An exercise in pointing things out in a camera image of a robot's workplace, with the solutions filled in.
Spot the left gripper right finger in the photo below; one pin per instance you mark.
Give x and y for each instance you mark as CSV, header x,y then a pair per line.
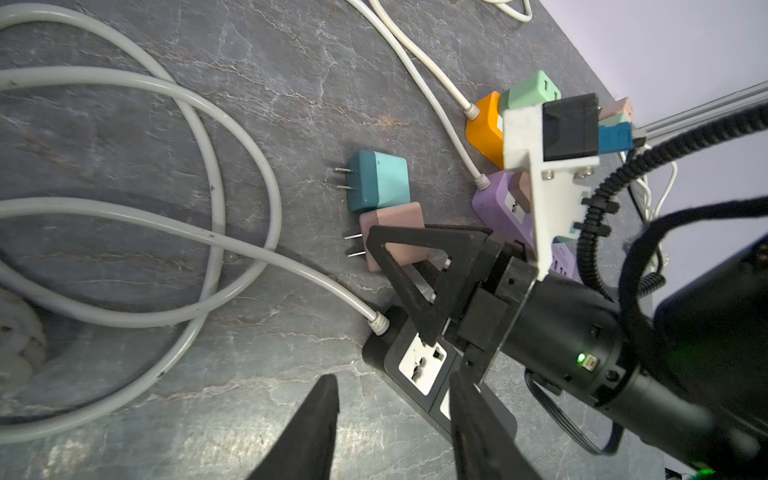
x,y
483,448

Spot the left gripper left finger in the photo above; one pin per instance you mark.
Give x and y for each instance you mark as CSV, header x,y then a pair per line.
x,y
305,448

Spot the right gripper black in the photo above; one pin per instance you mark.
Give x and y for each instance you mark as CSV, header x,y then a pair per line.
x,y
488,300

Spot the purple power strip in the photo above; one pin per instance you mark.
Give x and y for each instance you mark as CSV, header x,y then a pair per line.
x,y
500,208

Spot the black power strip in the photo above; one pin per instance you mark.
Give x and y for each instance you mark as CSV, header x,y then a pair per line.
x,y
417,372

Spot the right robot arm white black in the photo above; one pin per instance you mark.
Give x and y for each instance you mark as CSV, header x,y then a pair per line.
x,y
691,382

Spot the green plug on orange strip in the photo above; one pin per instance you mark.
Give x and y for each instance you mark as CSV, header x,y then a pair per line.
x,y
535,89

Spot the green plug on teal strip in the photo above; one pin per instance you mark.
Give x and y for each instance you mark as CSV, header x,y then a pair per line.
x,y
614,120

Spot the pink plug on teal strip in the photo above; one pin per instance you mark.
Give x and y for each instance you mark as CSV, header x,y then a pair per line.
x,y
617,107

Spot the orange power strip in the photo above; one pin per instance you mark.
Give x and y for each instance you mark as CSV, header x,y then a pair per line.
x,y
484,132

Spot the teal power strip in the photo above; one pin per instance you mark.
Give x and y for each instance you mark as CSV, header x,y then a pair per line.
x,y
615,138

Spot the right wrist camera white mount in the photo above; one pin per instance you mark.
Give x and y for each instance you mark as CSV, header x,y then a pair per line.
x,y
553,143

